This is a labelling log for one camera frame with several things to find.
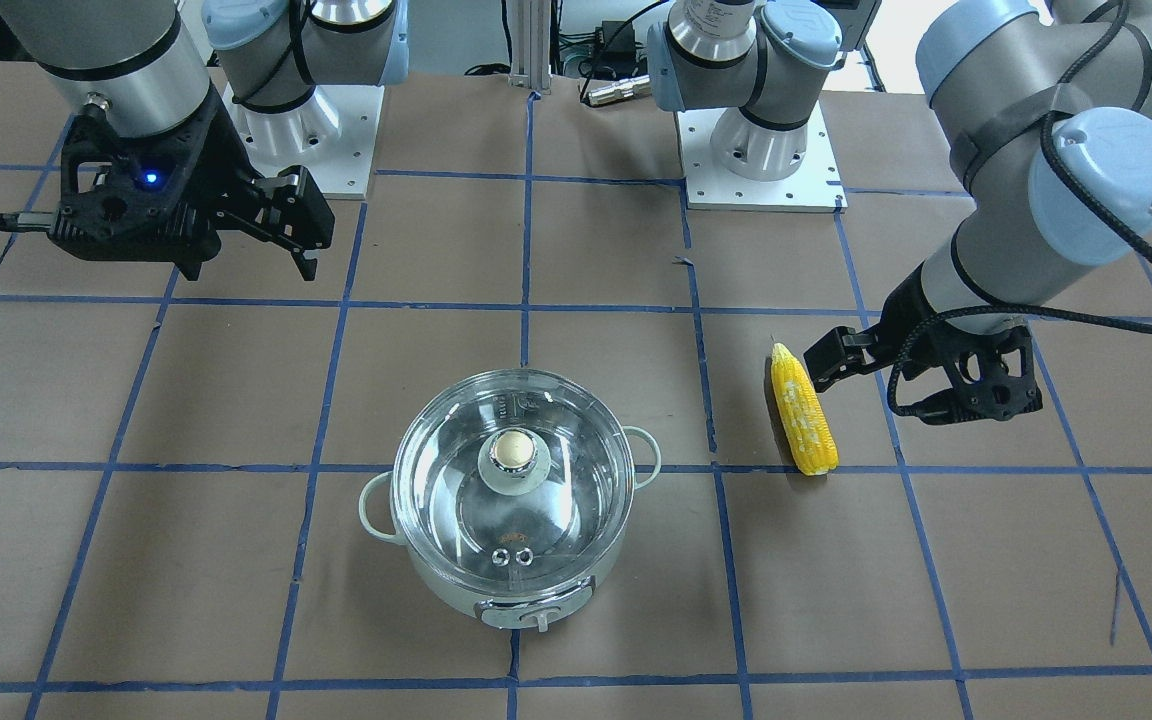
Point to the aluminium frame post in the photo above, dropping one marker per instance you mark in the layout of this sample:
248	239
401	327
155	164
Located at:
529	27

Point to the yellow corn cob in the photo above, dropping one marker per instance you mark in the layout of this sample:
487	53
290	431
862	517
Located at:
805	426

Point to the glass pot lid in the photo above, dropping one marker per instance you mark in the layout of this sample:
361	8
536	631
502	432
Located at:
512	475

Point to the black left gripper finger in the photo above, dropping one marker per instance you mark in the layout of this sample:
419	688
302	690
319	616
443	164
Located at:
841	353
922	375

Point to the pale green cooking pot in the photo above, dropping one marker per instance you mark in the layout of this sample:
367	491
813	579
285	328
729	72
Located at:
511	570

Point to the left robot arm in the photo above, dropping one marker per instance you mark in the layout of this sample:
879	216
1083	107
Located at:
1049	127

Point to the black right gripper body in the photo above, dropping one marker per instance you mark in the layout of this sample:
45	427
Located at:
219	172

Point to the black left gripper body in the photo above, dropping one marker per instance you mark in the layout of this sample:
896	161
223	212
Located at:
904	315

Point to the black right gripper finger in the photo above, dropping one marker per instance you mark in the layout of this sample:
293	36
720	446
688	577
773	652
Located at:
17	222
288	210

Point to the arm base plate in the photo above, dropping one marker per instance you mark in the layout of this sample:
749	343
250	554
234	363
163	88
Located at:
333	134
731	164

